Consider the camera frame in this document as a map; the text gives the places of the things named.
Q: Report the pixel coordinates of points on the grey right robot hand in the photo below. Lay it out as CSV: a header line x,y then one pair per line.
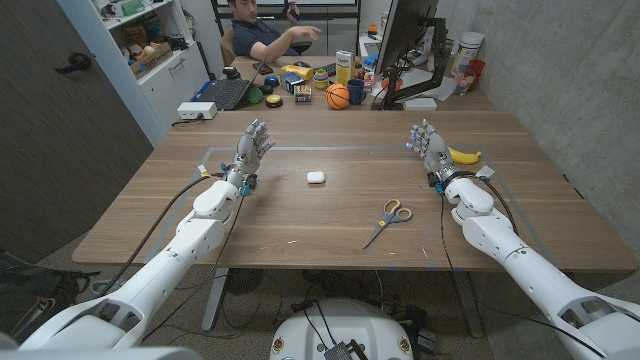
x,y
433,149

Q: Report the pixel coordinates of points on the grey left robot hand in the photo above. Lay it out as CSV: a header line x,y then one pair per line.
x,y
249,149

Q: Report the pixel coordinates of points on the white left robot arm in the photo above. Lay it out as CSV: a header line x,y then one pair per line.
x,y
165,270

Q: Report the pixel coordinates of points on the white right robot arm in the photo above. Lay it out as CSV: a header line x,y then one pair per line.
x,y
540,272

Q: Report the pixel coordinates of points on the yellow toy banana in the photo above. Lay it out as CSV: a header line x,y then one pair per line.
x,y
465,157

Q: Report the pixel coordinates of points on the white airpods case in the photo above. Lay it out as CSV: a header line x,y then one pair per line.
x,y
315,177

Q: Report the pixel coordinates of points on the white flat box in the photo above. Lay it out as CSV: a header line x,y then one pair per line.
x,y
420,104

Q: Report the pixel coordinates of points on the yellow push button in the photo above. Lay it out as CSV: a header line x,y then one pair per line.
x,y
273,101

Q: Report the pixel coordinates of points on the black laptop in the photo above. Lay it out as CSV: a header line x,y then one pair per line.
x,y
227,90

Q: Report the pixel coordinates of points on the white power strip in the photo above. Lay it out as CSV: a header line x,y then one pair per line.
x,y
197,110

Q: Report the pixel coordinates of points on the blue push button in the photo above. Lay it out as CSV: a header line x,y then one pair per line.
x,y
271,80

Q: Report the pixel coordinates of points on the black monitor stand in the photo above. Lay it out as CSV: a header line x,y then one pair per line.
x,y
417,75

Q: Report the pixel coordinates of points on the small colourful box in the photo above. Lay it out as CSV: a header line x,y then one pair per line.
x,y
303,93

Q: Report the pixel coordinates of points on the blue box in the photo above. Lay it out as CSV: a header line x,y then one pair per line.
x,y
291,81

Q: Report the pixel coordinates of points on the black smartphone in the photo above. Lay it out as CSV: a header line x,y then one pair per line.
x,y
262,68

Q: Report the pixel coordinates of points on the yellow bottle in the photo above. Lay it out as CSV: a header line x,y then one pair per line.
x,y
298,71

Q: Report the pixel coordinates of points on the red cup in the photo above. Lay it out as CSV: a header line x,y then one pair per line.
x,y
476,67

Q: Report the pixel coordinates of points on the dark blue mug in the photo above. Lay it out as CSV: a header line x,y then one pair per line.
x,y
356,91

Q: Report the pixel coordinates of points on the stacked colourful cups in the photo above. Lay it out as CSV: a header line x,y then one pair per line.
x,y
320,79

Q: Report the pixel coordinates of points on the white cylindrical canister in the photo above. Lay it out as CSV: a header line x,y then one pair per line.
x,y
467,52

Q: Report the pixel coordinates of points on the orange mini basketball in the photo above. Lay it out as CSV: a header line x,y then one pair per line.
x,y
337,96

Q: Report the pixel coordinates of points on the black keyboard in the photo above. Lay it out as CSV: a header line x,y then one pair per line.
x,y
327,69

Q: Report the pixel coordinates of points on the person in dark shirt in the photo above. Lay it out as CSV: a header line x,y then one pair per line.
x,y
265,35

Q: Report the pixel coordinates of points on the yellow white carton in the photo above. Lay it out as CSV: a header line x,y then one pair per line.
x,y
344,67

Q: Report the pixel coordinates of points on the black computer monitor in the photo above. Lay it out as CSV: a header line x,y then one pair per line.
x,y
405,30

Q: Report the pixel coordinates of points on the black round floor fan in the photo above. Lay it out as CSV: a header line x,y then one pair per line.
x,y
244,281

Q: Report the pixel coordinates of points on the cardboard box with items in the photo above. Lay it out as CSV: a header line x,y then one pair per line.
x,y
150,59

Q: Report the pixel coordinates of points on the white shelf cabinet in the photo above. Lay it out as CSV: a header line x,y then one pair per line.
x,y
145,55

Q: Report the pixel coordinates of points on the white robot torso base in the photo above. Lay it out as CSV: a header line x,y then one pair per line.
x,y
342,330

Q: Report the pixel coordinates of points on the black bag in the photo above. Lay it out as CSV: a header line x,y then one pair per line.
x,y
35,292

